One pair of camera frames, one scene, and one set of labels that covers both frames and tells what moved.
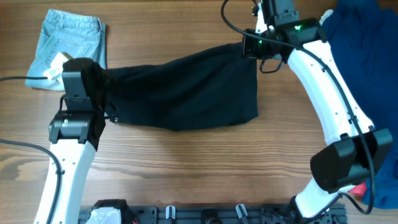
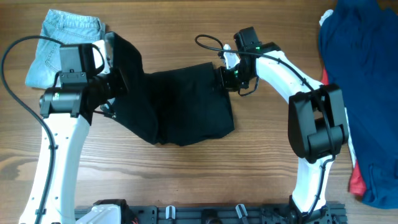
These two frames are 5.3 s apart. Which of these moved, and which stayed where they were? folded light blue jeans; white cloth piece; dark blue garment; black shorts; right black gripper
Moved: right black gripper; black shorts
Stayed: folded light blue jeans; white cloth piece; dark blue garment
